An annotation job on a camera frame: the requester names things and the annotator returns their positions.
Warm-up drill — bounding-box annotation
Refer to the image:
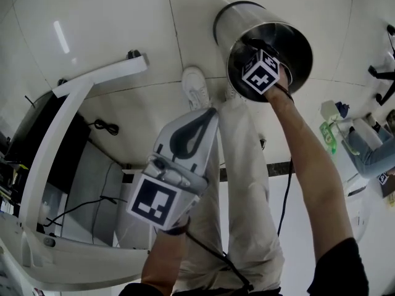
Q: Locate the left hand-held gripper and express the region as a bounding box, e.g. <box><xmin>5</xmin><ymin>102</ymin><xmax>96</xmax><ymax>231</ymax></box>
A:
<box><xmin>125</xmin><ymin>106</ymin><xmax>220</xmax><ymax>231</ymax></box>

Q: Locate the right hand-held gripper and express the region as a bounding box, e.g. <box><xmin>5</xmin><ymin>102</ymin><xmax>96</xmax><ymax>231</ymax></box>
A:
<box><xmin>241</xmin><ymin>38</ymin><xmax>281</xmax><ymax>96</ymax></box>

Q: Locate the round steel trash bin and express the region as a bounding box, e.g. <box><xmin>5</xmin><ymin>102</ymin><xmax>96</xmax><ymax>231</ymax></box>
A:
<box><xmin>212</xmin><ymin>1</ymin><xmax>314</xmax><ymax>103</ymax></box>

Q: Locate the person's left forearm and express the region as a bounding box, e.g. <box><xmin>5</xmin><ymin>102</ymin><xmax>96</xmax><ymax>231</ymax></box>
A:
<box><xmin>141</xmin><ymin>225</ymin><xmax>189</xmax><ymax>293</ymax></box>

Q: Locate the person's right forearm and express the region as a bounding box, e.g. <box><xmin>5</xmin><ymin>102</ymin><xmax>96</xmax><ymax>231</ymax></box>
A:
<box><xmin>264</xmin><ymin>84</ymin><xmax>355</xmax><ymax>260</ymax></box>

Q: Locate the person's right white shoe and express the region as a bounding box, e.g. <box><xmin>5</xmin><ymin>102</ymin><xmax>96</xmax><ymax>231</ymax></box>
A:
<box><xmin>224</xmin><ymin>81</ymin><xmax>247</xmax><ymax>103</ymax></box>

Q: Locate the person's white shoe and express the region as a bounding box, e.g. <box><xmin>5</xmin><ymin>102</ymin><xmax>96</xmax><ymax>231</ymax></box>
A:
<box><xmin>181</xmin><ymin>66</ymin><xmax>211</xmax><ymax>111</ymax></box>
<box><xmin>224</xmin><ymin>81</ymin><xmax>247</xmax><ymax>103</ymax></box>

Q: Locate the person's left white shoe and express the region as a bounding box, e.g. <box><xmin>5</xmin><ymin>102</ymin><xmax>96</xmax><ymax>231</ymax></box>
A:
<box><xmin>181</xmin><ymin>66</ymin><xmax>211</xmax><ymax>111</ymax></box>

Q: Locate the small white container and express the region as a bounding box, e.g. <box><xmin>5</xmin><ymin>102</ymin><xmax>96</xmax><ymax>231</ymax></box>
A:
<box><xmin>320</xmin><ymin>100</ymin><xmax>340</xmax><ymax>120</ymax></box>

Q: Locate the black wristwatch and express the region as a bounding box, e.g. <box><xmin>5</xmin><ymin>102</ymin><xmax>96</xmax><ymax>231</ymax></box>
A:
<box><xmin>162</xmin><ymin>216</ymin><xmax>191</xmax><ymax>236</ymax></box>

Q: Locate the purple cloth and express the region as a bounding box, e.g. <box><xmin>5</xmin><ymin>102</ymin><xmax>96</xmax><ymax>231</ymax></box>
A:
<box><xmin>335</xmin><ymin>101</ymin><xmax>351</xmax><ymax>118</ymax></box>

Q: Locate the green bottle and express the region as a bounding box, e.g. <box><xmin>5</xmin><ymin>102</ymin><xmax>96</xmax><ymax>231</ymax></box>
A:
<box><xmin>319</xmin><ymin>120</ymin><xmax>339</xmax><ymax>154</ymax></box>

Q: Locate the black office chair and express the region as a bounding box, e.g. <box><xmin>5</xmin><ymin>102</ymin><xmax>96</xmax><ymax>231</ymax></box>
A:
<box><xmin>367</xmin><ymin>25</ymin><xmax>395</xmax><ymax>106</ymax></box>

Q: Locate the black computer case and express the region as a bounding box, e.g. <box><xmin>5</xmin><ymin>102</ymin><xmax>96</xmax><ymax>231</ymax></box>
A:
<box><xmin>6</xmin><ymin>91</ymin><xmax>92</xmax><ymax>194</ymax></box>

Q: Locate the white appliance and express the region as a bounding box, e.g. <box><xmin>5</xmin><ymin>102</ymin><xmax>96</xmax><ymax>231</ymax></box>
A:
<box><xmin>338</xmin><ymin>117</ymin><xmax>395</xmax><ymax>243</ymax></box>

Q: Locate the person's black printed shirt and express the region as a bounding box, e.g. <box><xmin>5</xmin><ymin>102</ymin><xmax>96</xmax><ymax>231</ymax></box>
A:
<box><xmin>118</xmin><ymin>237</ymin><xmax>370</xmax><ymax>296</ymax></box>

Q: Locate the coiled black cable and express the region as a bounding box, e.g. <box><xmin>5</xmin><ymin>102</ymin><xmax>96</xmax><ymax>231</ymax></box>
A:
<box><xmin>87</xmin><ymin>118</ymin><xmax>120</xmax><ymax>136</ymax></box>

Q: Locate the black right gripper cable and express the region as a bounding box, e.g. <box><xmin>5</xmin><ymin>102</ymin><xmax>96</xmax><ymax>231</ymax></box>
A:
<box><xmin>276</xmin><ymin>83</ymin><xmax>294</xmax><ymax>237</ymax></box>

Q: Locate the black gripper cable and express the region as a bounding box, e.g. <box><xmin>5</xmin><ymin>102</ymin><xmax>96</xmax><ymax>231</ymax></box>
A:
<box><xmin>185</xmin><ymin>231</ymin><xmax>254</xmax><ymax>291</ymax></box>
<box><xmin>276</xmin><ymin>83</ymin><xmax>294</xmax><ymax>237</ymax></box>

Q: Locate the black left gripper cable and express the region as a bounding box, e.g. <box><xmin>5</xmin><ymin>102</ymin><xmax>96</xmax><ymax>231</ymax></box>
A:
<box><xmin>185</xmin><ymin>231</ymin><xmax>254</xmax><ymax>291</ymax></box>

